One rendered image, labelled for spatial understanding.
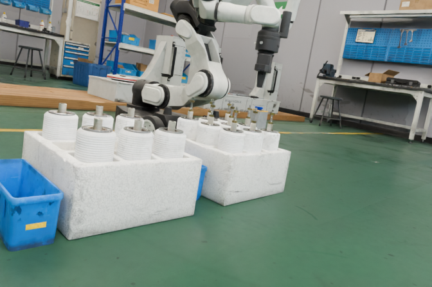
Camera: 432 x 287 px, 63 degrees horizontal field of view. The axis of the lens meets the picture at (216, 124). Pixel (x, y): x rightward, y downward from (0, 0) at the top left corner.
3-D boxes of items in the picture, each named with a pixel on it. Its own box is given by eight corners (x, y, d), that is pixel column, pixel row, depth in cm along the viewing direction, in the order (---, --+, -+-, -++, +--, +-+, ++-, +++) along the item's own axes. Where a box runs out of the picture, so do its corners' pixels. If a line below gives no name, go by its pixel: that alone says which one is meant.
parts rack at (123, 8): (94, 83, 650) (108, -41, 623) (174, 92, 786) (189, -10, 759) (111, 88, 606) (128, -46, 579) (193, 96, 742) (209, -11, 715)
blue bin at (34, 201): (-25, 203, 94) (-21, 159, 93) (20, 198, 102) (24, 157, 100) (6, 255, 73) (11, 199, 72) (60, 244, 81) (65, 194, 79)
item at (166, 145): (141, 185, 109) (148, 127, 107) (166, 182, 116) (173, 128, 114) (159, 195, 103) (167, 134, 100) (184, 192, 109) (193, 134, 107)
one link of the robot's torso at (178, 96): (147, 85, 208) (204, 65, 175) (173, 89, 222) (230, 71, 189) (149, 112, 206) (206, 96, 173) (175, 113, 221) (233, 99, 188)
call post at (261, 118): (237, 170, 176) (248, 109, 172) (245, 169, 181) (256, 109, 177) (249, 174, 171) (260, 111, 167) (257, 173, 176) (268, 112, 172)
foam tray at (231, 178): (154, 173, 148) (161, 131, 146) (216, 166, 177) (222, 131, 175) (224, 206, 122) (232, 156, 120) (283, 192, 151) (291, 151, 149)
